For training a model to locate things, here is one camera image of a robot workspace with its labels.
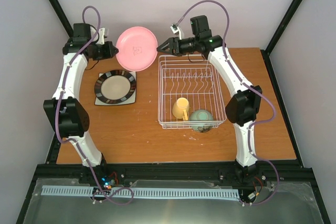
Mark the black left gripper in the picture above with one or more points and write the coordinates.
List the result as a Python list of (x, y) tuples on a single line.
[(109, 53)]

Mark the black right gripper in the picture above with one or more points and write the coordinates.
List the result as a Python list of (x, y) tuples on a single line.
[(173, 45)]

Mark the pink plate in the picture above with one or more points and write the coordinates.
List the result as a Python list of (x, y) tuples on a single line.
[(137, 48)]

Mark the dark round plate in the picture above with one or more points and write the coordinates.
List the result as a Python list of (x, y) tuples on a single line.
[(115, 86)]

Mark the yellow mug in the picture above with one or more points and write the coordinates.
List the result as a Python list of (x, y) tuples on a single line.
[(181, 108)]

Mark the mint green bowl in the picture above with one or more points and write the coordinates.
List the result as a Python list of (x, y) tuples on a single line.
[(198, 119)]

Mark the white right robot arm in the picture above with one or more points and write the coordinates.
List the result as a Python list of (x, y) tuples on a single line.
[(244, 104)]

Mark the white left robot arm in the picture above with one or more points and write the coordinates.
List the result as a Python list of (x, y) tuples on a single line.
[(65, 113)]

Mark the square grey black-edged plate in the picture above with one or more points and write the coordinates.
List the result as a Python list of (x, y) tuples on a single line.
[(131, 99)]

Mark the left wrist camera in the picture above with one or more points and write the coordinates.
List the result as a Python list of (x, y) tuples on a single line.
[(101, 36)]

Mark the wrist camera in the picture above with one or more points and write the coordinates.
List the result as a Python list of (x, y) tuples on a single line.
[(177, 31), (101, 36)]

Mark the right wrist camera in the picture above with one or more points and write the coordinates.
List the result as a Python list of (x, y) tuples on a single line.
[(177, 31)]

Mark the white wire dish rack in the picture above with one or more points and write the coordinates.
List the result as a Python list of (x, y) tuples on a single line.
[(193, 78)]

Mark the black frame post left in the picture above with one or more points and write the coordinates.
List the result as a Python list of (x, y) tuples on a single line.
[(62, 17)]

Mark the black frame post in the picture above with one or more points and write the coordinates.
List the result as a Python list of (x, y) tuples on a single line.
[(62, 17), (289, 14)]

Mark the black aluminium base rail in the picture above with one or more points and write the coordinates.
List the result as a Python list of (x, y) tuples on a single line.
[(219, 173)]

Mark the light blue slotted cable duct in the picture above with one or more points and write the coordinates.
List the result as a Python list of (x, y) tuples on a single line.
[(143, 193)]

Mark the black frame post right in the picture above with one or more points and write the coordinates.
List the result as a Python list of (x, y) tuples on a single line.
[(289, 14)]

